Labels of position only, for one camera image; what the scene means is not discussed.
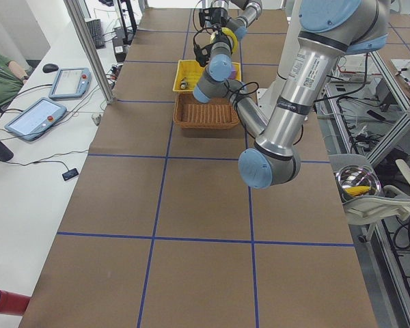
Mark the black keyboard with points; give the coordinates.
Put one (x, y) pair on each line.
(94, 27)

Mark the small black usb device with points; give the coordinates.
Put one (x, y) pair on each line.
(71, 173)

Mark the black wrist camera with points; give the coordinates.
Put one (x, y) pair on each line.
(202, 53)
(206, 17)

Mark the purple foam cube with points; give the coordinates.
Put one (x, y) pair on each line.
(233, 73)

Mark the teach pendant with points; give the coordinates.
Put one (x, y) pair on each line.
(36, 119)
(70, 83)

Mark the aluminium frame post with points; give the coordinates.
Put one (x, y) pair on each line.
(76, 16)

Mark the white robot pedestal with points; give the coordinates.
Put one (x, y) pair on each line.
(291, 48)

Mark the yellow clear tape roll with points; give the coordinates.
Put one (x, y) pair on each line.
(233, 41)

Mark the person in green shirt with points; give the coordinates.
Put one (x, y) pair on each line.
(12, 78)

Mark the teach pendant near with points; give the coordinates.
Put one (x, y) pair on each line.
(36, 119)

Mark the teach pendant far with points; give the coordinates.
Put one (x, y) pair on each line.
(70, 83)

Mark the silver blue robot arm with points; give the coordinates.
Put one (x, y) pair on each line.
(326, 31)
(251, 10)

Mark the yellow woven basket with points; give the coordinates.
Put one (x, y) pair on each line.
(188, 73)

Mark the brown wicker basket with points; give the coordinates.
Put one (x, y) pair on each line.
(216, 114)

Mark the steel bowl with corn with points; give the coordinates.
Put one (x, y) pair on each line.
(357, 180)

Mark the red cylinder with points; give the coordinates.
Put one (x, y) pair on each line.
(12, 303)

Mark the black computer mouse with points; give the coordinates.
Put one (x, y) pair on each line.
(48, 68)

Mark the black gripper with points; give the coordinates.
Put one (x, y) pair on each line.
(220, 14)
(219, 39)

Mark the panda figurine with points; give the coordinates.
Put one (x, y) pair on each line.
(183, 84)

